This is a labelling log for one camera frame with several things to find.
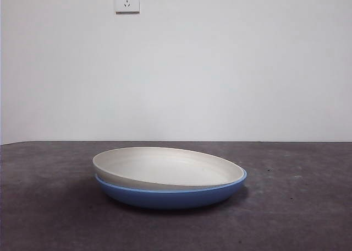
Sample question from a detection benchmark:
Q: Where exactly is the white round plate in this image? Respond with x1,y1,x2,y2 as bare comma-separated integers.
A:
92,146,244,192

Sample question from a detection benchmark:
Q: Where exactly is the blue round plate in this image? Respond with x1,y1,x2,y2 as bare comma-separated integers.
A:
95,170,248,210

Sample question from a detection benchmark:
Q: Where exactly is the white wall socket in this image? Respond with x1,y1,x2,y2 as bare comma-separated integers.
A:
115,0,140,15

